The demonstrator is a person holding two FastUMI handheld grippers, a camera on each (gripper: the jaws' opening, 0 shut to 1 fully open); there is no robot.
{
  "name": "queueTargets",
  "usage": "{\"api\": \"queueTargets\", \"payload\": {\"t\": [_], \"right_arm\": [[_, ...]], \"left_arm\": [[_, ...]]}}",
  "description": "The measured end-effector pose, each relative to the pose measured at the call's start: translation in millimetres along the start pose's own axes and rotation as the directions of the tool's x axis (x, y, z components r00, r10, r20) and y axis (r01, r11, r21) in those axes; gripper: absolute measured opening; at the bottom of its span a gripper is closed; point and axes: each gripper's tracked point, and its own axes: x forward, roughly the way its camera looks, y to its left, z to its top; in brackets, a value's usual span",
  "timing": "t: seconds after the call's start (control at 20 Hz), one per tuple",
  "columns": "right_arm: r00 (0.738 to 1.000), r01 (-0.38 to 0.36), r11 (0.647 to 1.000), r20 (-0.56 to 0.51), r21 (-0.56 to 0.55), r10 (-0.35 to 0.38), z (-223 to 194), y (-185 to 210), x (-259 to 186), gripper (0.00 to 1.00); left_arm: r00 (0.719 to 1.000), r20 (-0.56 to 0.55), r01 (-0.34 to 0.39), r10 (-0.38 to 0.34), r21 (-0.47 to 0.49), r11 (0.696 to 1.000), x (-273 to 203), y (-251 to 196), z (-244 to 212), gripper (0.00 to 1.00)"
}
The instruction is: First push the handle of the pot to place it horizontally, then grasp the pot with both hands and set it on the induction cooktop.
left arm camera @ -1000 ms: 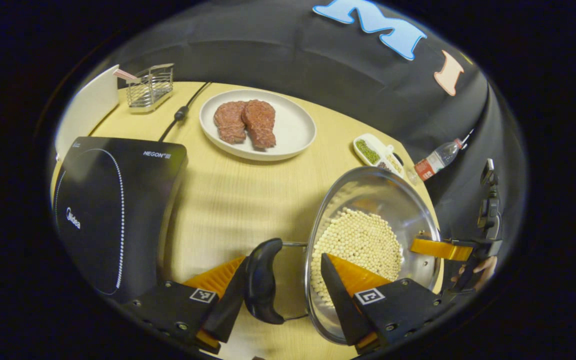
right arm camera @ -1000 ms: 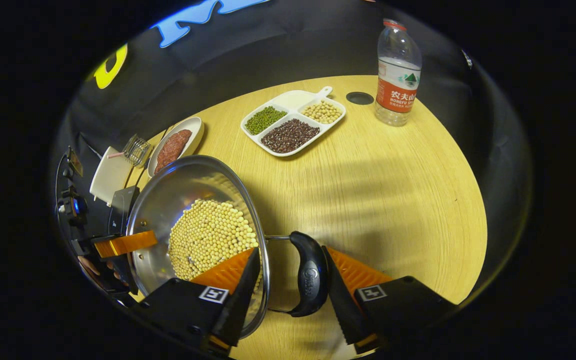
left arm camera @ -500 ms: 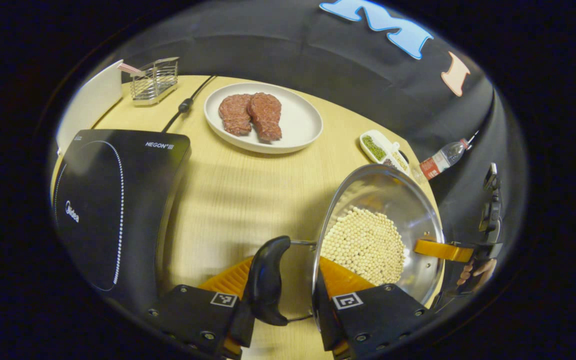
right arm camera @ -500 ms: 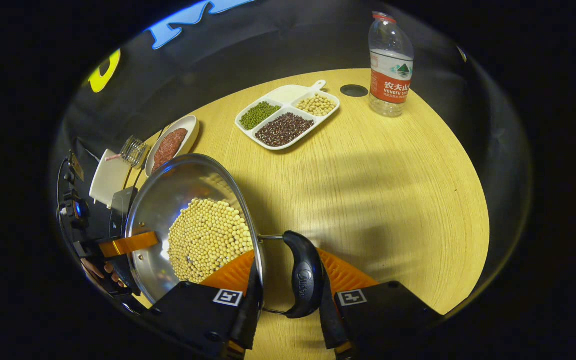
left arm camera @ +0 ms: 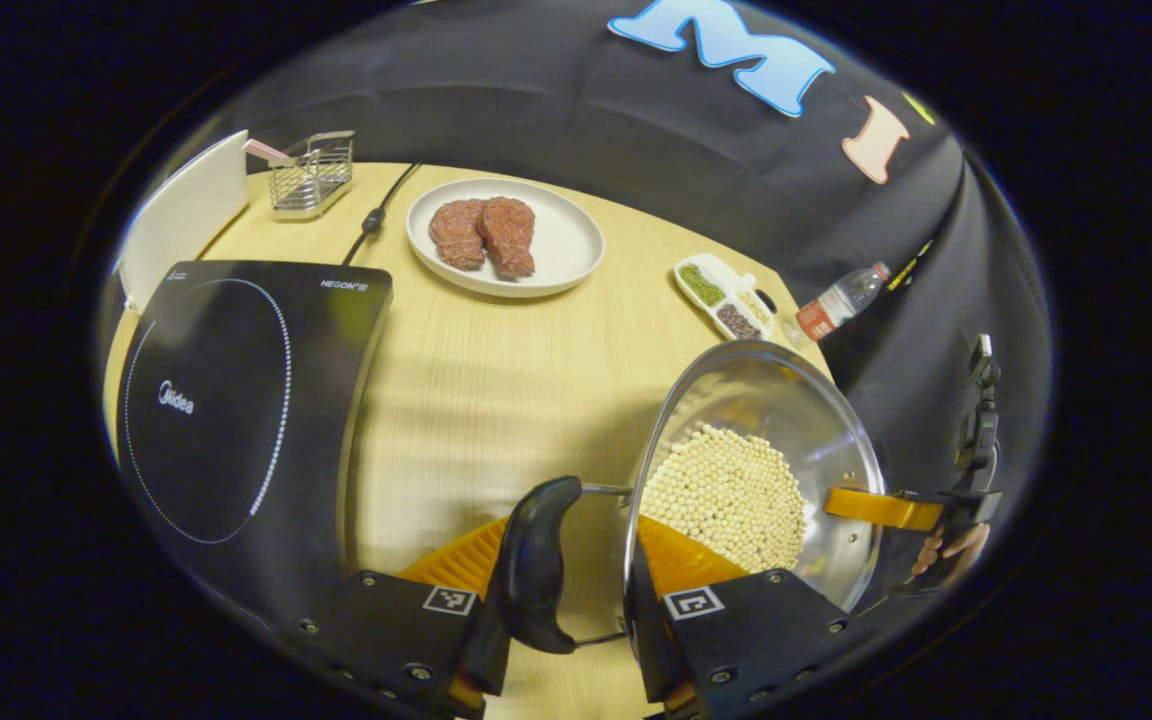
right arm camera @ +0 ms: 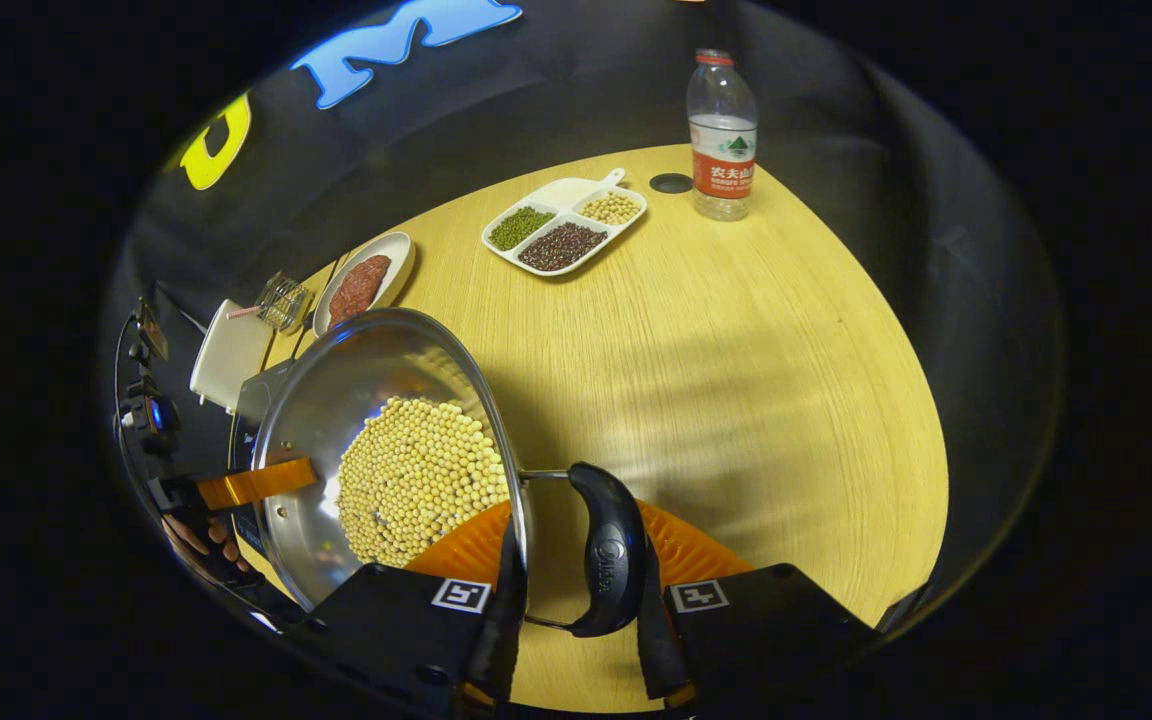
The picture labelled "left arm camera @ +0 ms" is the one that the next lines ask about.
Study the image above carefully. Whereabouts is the white round plate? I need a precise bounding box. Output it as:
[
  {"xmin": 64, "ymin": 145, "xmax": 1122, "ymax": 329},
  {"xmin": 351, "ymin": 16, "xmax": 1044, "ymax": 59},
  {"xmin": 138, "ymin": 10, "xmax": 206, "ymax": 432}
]
[{"xmin": 405, "ymin": 178, "xmax": 606, "ymax": 299}]

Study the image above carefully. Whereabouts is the white toaster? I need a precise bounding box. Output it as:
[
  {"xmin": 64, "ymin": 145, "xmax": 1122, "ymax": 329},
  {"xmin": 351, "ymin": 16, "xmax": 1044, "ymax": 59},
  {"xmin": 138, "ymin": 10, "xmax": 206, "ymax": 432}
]
[{"xmin": 119, "ymin": 130, "xmax": 251, "ymax": 316}]

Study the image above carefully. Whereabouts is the pink stick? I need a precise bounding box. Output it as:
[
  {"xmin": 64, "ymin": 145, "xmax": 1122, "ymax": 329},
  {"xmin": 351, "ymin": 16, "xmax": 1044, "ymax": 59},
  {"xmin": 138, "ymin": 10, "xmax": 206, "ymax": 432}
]
[{"xmin": 241, "ymin": 138, "xmax": 295, "ymax": 169}]

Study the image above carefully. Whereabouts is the dark red beans portion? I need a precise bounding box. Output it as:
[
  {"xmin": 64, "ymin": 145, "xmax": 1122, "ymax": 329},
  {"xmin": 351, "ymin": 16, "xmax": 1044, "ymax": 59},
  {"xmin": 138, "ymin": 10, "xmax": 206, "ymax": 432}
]
[{"xmin": 716, "ymin": 303, "xmax": 763, "ymax": 340}]

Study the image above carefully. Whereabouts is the clear plastic water bottle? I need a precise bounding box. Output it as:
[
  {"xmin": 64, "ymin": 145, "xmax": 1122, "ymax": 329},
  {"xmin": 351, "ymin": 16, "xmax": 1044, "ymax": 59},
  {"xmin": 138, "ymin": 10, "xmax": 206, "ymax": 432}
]
[{"xmin": 784, "ymin": 262, "xmax": 892, "ymax": 346}]

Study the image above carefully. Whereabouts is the green mung beans portion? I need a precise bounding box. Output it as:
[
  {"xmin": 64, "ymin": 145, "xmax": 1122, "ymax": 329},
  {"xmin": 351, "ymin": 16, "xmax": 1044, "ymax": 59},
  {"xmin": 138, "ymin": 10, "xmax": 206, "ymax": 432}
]
[{"xmin": 679, "ymin": 263, "xmax": 726, "ymax": 308}]

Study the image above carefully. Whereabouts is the pile of soybeans in pot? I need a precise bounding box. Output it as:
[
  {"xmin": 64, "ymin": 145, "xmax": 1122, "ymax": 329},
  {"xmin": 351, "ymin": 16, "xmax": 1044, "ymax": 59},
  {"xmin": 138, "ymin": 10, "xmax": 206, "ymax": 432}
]
[{"xmin": 639, "ymin": 423, "xmax": 807, "ymax": 574}]

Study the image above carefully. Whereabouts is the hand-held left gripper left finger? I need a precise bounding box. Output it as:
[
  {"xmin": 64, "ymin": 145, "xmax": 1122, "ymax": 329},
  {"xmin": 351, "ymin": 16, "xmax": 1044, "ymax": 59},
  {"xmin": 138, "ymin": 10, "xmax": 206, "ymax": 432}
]
[{"xmin": 271, "ymin": 515, "xmax": 517, "ymax": 719}]

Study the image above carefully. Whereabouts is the black induction cooktop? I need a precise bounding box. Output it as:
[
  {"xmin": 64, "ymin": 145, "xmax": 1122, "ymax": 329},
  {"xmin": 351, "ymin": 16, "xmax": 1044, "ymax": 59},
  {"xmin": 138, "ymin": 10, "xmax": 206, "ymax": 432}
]
[{"xmin": 114, "ymin": 260, "xmax": 395, "ymax": 621}]

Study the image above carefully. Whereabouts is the white divided dish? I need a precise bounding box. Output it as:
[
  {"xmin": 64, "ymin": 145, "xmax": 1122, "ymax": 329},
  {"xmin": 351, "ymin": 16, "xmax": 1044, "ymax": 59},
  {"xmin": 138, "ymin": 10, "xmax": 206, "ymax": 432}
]
[{"xmin": 673, "ymin": 253, "xmax": 778, "ymax": 342}]

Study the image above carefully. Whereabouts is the red meat patty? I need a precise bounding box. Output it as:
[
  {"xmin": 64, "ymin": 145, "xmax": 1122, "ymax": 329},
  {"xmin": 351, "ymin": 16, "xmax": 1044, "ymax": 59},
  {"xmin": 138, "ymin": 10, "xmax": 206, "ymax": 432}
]
[
  {"xmin": 429, "ymin": 199, "xmax": 487, "ymax": 271},
  {"xmin": 478, "ymin": 196, "xmax": 537, "ymax": 279}
]

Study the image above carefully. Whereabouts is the black power cable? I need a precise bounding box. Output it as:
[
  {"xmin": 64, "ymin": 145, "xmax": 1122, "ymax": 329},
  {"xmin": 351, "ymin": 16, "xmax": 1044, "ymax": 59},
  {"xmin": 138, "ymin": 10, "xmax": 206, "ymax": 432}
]
[{"xmin": 341, "ymin": 163, "xmax": 424, "ymax": 267}]

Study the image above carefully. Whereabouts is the metal wire basket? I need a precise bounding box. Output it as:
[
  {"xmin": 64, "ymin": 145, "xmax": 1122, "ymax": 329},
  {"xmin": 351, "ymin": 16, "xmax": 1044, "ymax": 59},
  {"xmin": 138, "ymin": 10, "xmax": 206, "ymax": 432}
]
[{"xmin": 268, "ymin": 130, "xmax": 356, "ymax": 222}]

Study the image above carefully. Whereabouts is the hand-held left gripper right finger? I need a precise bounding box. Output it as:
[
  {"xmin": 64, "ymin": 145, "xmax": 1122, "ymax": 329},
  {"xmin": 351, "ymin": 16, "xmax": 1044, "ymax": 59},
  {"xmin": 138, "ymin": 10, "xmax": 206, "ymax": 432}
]
[{"xmin": 626, "ymin": 515, "xmax": 849, "ymax": 719}]

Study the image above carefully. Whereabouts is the steel pot with black handle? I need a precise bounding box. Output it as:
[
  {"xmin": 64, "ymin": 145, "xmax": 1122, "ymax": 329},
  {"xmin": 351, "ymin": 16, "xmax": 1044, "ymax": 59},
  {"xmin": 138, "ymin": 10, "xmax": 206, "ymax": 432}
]
[{"xmin": 489, "ymin": 340, "xmax": 887, "ymax": 656}]

